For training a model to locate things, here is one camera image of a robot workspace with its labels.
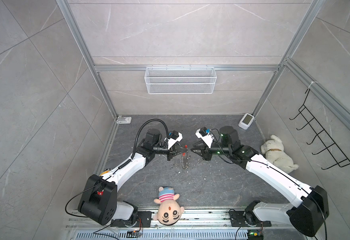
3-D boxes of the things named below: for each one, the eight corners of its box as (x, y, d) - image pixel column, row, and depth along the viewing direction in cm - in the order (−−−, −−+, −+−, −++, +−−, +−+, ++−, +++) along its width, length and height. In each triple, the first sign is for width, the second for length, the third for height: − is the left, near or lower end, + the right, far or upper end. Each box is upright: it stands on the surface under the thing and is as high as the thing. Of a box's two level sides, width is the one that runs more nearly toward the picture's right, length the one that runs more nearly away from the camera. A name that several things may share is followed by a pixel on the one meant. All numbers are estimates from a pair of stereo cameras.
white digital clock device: (236, 125, 114) (237, 122, 112) (244, 114, 122) (246, 111, 119) (247, 131, 111) (249, 128, 108) (255, 120, 118) (257, 117, 115)
